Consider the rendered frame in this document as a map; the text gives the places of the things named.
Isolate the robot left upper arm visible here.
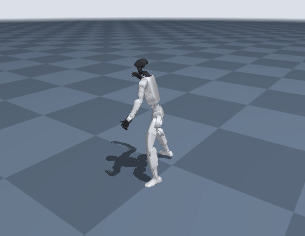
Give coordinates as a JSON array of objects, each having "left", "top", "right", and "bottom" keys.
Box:
[{"left": 138, "top": 80, "right": 148, "bottom": 106}]

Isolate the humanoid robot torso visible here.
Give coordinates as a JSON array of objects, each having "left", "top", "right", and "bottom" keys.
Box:
[{"left": 140, "top": 74, "right": 164, "bottom": 120}]

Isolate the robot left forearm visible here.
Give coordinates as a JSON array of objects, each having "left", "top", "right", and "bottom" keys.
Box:
[{"left": 126, "top": 100, "right": 140, "bottom": 122}]

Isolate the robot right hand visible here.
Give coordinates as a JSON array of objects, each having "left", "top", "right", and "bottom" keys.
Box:
[{"left": 132, "top": 72, "right": 143, "bottom": 79}]

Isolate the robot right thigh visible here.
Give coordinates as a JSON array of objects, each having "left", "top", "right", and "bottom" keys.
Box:
[{"left": 151, "top": 116, "right": 163, "bottom": 137}]

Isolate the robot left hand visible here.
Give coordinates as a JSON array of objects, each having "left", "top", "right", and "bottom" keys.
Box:
[{"left": 121, "top": 118, "right": 132, "bottom": 130}]

